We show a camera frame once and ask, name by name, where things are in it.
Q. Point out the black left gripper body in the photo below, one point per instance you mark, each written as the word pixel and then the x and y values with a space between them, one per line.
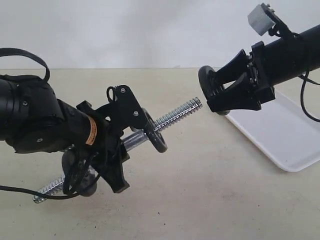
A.
pixel 94 134

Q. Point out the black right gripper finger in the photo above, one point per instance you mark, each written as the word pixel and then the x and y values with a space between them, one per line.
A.
pixel 238 96
pixel 233 69

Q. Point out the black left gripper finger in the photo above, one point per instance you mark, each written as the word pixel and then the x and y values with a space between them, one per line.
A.
pixel 113 174

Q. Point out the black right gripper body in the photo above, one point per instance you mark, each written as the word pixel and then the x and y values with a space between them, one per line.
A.
pixel 260 90

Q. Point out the black weight plate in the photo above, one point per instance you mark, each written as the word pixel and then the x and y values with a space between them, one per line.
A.
pixel 209 86

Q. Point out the chrome threaded dumbbell bar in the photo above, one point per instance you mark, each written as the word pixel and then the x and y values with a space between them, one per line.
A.
pixel 130 142

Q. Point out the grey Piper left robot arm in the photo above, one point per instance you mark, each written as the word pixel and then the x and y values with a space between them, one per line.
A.
pixel 34 120

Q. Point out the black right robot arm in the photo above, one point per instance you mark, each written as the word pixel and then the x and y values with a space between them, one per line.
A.
pixel 291 56

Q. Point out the black plate with collar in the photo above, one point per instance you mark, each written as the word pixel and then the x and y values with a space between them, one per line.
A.
pixel 79 176

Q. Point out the white rectangular plastic tray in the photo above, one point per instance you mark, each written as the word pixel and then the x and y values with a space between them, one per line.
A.
pixel 282 132

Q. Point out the black plate without collar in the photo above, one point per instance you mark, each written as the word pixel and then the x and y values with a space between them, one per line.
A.
pixel 154 136

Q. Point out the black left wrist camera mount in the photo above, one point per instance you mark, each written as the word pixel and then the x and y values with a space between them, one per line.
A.
pixel 123 109

